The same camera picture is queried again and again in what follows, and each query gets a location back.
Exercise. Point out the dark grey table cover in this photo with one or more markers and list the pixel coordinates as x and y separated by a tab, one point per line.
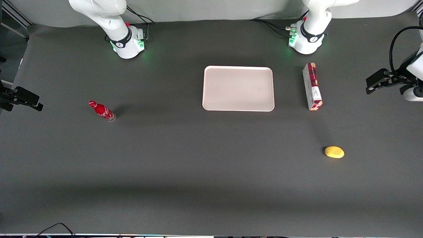
211	172

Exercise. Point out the red soda bottle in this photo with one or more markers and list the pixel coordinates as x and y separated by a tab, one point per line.
102	111

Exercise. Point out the yellow lemon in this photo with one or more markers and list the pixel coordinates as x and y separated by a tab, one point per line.
334	152

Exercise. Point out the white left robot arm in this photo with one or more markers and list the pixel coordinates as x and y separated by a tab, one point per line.
310	33

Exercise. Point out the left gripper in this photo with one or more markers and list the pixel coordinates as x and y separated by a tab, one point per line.
400	79

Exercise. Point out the pale pink plastic tray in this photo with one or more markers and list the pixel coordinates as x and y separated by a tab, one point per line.
238	88

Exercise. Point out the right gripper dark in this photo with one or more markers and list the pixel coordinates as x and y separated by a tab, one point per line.
7	96

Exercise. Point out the red tartan cookie box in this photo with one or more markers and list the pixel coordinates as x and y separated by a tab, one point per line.
312	87

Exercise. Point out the aluminium frame rail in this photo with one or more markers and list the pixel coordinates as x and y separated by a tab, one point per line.
15	13

